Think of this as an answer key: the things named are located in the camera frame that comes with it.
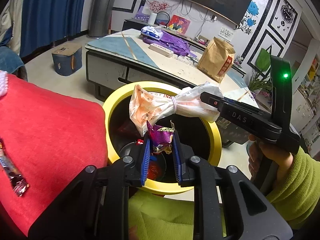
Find brown chocolate wrapper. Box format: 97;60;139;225
0;137;30;197

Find blue storage stool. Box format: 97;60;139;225
51;42;83;77

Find white vase with red flowers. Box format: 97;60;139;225
146;0;170;25

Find purple candy wrapper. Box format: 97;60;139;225
146;120;175;155

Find purple backpack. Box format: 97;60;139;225
142;29;198;57

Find white display shelf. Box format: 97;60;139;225
291;55;320;155

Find purple box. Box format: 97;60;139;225
135;5;152;20

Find yellow and black trash bin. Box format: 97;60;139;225
102;81;222;197

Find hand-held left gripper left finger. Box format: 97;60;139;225
27;136;152;240

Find colourful painting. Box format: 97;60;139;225
167;14;191;32

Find red floral blanket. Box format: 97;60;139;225
0;74;110;238

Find white tissue pack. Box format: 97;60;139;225
140;26;163;40

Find blue sofa cover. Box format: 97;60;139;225
0;45;25;80

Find person's right hand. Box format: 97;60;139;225
247;134;293;180

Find cream power strip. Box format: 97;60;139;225
149;43;174;57

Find white plastic bag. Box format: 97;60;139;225
129;81;224;137

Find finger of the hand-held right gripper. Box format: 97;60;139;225
200;91;283;140

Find black wall clock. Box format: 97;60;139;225
279;0;298;30

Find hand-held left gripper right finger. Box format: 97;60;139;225
171;130;293;240

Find white wall notice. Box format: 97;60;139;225
219;26;234;40

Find white and blue coffee table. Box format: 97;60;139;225
85;27;262;148

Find beige curtain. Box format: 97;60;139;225
0;0;27;53

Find blue curtain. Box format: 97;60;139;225
20;0;90;58

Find person's right forearm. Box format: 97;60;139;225
265;146;320;230

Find grey tower air conditioner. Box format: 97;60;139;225
89;0;120;39

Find brown paper bag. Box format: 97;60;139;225
196;37;236;83

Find green potted plant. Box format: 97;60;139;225
246;67;273;100

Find round black frame ornament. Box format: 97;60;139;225
156;11;172;29

